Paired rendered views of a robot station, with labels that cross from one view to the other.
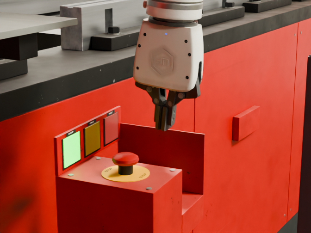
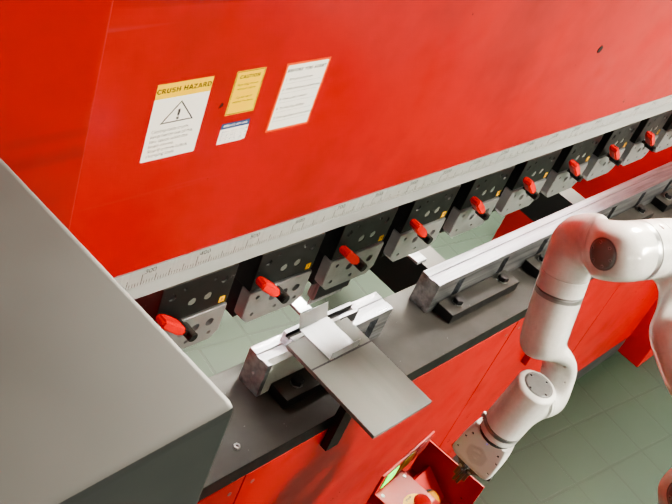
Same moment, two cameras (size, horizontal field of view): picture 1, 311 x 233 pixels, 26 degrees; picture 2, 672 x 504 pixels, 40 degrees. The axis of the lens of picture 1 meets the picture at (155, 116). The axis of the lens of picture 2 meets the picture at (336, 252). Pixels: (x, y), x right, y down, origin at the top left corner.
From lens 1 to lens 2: 1.28 m
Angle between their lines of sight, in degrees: 21
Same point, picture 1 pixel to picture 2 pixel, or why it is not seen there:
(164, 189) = not seen: outside the picture
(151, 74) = (465, 455)
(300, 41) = not seen: hidden behind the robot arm
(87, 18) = (440, 291)
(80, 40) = (427, 305)
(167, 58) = (480, 455)
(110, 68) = (440, 359)
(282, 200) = not seen: hidden behind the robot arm
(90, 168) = (396, 490)
